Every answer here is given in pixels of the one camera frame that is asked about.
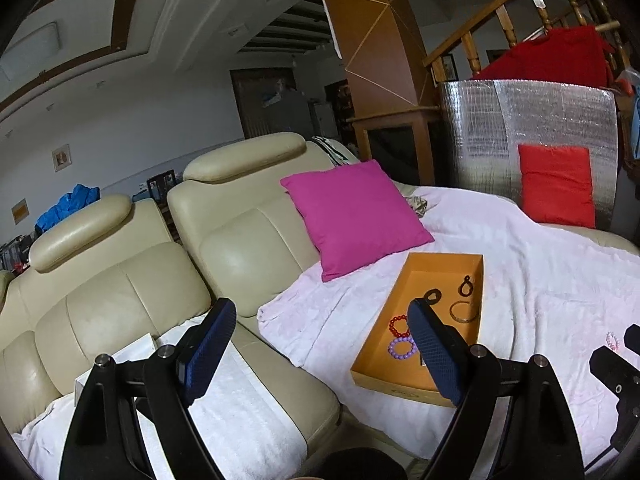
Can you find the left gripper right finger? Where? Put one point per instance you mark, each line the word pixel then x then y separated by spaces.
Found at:
pixel 460 371

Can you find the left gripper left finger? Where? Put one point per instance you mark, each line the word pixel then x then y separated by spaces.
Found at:
pixel 201 348

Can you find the orange cardboard tray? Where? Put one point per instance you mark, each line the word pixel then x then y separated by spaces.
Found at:
pixel 389 360

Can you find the white towel on sofa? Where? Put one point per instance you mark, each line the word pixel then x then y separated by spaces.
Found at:
pixel 130 422

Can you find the pink white bedspread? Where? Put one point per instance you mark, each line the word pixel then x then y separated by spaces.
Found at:
pixel 544 291

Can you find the beige leather sofa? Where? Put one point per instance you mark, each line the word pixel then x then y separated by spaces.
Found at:
pixel 112 273

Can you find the patterned small pouch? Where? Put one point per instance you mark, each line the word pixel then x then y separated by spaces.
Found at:
pixel 419 205

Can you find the magenta cushion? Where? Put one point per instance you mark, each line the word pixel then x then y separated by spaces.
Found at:
pixel 354 215

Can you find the blue clothes pile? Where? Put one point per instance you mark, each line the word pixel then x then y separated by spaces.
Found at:
pixel 79 197

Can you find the red cushion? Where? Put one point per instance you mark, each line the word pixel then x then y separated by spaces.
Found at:
pixel 556 184

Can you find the silver foil insulation panel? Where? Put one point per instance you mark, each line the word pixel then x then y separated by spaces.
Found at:
pixel 488 119

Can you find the red blanket on railing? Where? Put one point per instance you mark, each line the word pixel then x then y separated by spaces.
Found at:
pixel 575 55

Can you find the wooden cabinet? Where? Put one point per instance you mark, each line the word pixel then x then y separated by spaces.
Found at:
pixel 382 52

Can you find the wooden stair railing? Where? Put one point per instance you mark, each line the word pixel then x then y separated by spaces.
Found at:
pixel 476 35

